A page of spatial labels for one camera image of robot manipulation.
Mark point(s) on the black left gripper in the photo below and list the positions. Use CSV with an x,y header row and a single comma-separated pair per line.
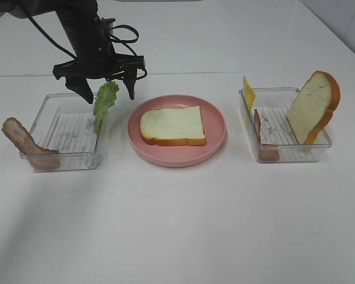
x,y
102,51

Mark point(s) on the pink round plate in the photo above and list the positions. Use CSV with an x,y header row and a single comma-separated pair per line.
x,y
178,156

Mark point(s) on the clear plastic container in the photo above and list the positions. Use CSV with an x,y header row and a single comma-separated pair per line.
x,y
65,123
271,137

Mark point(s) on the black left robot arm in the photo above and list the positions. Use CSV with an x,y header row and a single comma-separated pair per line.
x,y
70,10

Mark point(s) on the green lettuce leaf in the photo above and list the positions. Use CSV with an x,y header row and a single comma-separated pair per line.
x,y
106,97

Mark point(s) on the bread slice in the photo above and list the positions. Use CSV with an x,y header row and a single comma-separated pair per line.
x,y
173,127
314,106

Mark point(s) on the clear left plastic container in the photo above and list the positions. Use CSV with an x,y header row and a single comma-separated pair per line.
x,y
65,123

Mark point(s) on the yellow cheese slice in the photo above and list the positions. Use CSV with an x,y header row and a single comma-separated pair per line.
x,y
249,94

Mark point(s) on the clear right plastic container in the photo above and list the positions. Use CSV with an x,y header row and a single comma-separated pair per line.
x,y
271,137

